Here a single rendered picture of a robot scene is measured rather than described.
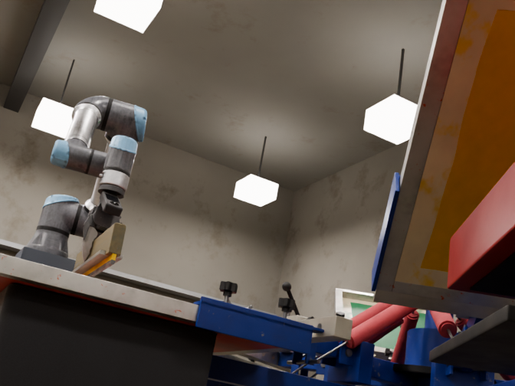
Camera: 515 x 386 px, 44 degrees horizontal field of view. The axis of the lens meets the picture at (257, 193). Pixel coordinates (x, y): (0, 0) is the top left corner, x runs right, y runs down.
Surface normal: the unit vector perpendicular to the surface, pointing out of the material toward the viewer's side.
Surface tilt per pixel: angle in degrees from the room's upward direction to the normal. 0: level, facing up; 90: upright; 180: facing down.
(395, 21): 180
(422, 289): 148
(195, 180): 90
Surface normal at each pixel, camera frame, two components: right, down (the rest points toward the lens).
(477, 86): -0.16, 0.59
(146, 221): 0.48, -0.24
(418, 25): -0.17, 0.92
